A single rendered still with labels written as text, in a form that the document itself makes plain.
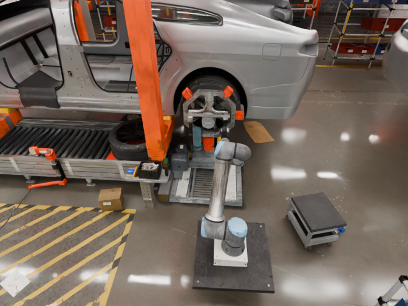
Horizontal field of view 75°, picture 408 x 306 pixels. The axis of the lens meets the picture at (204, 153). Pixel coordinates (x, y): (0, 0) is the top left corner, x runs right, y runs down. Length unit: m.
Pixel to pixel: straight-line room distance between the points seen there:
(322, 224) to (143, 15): 2.21
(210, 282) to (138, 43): 1.86
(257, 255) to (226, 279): 0.32
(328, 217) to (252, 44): 1.71
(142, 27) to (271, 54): 1.20
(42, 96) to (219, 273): 2.64
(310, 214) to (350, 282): 0.63
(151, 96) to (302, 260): 1.99
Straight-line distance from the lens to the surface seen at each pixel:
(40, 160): 3.50
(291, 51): 2.76
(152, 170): 2.63
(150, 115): 2.48
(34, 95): 3.61
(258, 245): 2.40
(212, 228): 2.03
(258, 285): 2.23
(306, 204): 2.73
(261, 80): 2.82
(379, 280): 2.95
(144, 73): 2.31
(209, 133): 2.95
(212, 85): 2.75
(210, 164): 3.24
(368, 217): 3.38
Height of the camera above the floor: 2.29
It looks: 38 degrees down
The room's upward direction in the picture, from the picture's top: straight up
